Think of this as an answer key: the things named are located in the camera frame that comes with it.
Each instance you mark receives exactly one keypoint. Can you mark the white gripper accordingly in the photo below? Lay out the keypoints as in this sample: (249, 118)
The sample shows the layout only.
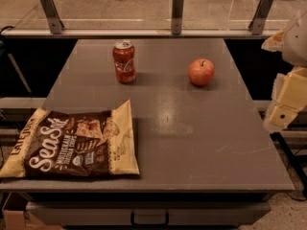
(297, 42)

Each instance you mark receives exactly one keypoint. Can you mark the red coke can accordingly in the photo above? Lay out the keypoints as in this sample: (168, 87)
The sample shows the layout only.
(123, 58)

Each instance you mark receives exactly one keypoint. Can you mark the red apple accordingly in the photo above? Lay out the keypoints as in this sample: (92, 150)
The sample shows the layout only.
(201, 72)

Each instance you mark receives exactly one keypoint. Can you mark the clear acrylic barrier panel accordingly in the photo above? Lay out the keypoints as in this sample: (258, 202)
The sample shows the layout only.
(130, 14)

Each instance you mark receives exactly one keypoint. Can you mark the brown yellow chips bag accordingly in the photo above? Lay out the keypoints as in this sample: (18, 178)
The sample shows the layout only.
(54, 144)

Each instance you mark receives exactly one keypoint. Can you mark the cardboard box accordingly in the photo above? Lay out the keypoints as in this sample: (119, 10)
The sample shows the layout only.
(16, 217)

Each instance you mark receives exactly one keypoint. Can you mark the right metal bracket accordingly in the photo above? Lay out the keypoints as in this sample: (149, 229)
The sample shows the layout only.
(257, 24)

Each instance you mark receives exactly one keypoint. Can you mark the left metal bracket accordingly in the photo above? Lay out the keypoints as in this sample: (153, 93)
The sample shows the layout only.
(51, 13)

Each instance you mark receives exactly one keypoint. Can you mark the grey drawer with handle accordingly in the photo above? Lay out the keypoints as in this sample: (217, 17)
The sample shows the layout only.
(143, 214)

